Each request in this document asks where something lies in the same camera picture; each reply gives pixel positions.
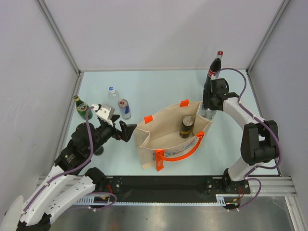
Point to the clear glass bottle green cap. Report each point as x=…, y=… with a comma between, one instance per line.
x=208, y=114

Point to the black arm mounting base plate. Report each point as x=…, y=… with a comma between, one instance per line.
x=208, y=184

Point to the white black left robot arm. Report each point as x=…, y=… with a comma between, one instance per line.
x=46, y=203

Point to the blue white drink can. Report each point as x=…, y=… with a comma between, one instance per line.
x=124, y=108

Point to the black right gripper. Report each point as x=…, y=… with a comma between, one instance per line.
x=207, y=94

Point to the clear plastic water bottle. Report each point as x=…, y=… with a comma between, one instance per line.
x=113, y=96

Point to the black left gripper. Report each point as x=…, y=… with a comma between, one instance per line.
x=126, y=132

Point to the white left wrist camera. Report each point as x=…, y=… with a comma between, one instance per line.
x=104, y=112

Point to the left aluminium corner post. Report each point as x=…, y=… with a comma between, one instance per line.
x=58, y=35

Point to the aluminium frame rail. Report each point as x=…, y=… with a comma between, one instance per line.
x=262, y=187

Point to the right aluminium corner post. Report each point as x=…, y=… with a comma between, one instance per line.
x=269, y=32

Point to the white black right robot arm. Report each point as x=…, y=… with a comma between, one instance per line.
x=260, y=140

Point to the black gold drink can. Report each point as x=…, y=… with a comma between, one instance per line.
x=186, y=127

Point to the glass cola bottle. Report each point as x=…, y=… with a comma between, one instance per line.
x=214, y=67

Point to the aluminium corner post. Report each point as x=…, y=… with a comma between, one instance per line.
x=269, y=32
x=58, y=35

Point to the beige canvas tote bag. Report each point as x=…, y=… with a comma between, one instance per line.
x=157, y=137

